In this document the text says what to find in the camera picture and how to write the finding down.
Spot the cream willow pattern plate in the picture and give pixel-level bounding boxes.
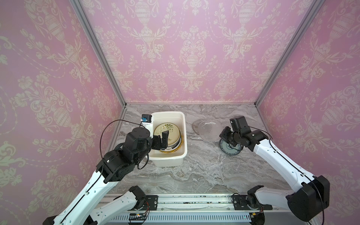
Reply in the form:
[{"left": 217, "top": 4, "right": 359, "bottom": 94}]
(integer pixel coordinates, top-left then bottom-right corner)
[{"left": 154, "top": 123, "right": 181, "bottom": 145}]

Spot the white plate blue rim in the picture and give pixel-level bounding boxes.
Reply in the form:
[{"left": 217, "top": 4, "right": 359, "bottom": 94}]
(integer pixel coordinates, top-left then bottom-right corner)
[{"left": 160, "top": 133, "right": 183, "bottom": 154}]

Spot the small blue patterned plate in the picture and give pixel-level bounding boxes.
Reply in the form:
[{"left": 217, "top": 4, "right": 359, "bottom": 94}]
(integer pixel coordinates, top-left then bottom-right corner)
[{"left": 219, "top": 139, "right": 244, "bottom": 156}]

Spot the clear glass plate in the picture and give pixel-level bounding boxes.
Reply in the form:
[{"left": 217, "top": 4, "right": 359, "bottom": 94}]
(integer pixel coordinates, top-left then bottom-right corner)
[{"left": 192, "top": 119, "right": 223, "bottom": 142}]

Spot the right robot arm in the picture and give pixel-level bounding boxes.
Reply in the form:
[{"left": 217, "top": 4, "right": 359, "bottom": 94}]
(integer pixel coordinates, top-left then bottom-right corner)
[{"left": 219, "top": 116, "right": 330, "bottom": 223}]

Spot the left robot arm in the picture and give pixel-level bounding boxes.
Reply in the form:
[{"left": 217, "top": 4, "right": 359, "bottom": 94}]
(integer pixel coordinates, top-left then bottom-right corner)
[{"left": 43, "top": 127, "right": 169, "bottom": 225}]

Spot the white plastic bin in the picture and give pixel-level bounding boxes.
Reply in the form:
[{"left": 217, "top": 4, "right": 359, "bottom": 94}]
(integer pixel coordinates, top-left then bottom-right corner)
[{"left": 143, "top": 111, "right": 188, "bottom": 167}]

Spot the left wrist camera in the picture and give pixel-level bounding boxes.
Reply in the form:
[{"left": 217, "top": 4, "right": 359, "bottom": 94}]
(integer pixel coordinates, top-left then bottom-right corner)
[{"left": 141, "top": 114, "right": 154, "bottom": 138}]

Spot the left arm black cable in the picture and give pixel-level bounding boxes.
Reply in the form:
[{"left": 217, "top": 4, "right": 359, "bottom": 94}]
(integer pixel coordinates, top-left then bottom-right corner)
[{"left": 58, "top": 119, "right": 150, "bottom": 225}]

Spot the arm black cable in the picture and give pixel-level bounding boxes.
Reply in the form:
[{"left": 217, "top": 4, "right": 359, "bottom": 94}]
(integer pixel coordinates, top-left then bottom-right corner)
[
  {"left": 58, "top": 119, "right": 150, "bottom": 225},
  {"left": 248, "top": 126, "right": 325, "bottom": 225}
]

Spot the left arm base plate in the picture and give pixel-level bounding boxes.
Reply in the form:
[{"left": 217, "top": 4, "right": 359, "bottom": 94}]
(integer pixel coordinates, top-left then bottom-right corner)
[{"left": 133, "top": 195, "right": 159, "bottom": 211}]

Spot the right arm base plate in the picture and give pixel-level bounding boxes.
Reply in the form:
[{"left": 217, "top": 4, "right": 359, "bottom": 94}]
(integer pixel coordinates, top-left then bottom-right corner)
[{"left": 230, "top": 193, "right": 273, "bottom": 211}]

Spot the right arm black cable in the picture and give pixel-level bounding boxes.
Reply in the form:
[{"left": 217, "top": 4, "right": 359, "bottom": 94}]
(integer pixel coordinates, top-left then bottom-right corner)
[{"left": 248, "top": 126, "right": 325, "bottom": 225}]

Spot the right aluminium corner post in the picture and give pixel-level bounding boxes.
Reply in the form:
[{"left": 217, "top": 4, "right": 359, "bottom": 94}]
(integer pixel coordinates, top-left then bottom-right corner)
[{"left": 254, "top": 0, "right": 325, "bottom": 109}]

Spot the aluminium corner post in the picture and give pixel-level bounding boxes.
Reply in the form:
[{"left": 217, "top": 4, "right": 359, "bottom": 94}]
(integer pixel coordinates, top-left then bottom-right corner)
[
  {"left": 70, "top": 0, "right": 126, "bottom": 108},
  {"left": 254, "top": 0, "right": 325, "bottom": 109}
]

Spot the left aluminium corner post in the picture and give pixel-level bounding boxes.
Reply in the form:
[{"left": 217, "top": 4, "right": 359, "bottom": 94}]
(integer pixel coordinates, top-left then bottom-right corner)
[{"left": 70, "top": 0, "right": 126, "bottom": 108}]

